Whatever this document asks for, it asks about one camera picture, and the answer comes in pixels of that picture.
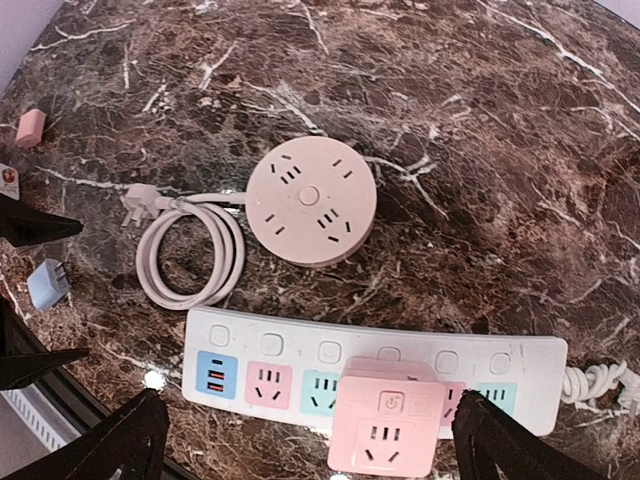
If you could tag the white plug adapter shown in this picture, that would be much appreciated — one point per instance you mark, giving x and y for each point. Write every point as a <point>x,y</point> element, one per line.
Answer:
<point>9,182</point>

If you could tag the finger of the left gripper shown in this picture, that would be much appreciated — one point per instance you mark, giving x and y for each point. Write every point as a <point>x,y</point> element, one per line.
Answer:
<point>22,225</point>
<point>20,370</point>

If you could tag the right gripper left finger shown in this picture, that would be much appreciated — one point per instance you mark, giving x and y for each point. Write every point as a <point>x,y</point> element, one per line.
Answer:
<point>131,442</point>

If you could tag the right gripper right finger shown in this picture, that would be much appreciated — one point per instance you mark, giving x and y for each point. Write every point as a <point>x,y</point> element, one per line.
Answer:
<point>490,443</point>

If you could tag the pink cube socket adapter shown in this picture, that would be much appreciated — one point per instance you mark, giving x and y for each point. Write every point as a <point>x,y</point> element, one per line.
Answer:
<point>386,419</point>

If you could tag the white slotted cable duct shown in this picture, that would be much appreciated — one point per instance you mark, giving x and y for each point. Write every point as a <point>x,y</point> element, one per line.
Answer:
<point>40,416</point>

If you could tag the white multicolour power strip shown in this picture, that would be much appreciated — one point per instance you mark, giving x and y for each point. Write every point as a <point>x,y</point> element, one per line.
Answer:
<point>288,370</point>

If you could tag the pink round power socket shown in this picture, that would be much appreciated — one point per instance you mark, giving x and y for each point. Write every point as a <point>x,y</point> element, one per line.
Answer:
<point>311,201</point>

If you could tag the blue plug adapter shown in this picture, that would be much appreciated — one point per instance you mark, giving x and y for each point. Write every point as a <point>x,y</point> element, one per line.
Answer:
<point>48,284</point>

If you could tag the small pink plug adapter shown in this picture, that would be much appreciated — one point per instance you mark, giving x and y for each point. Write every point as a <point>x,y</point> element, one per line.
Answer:
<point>30,128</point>

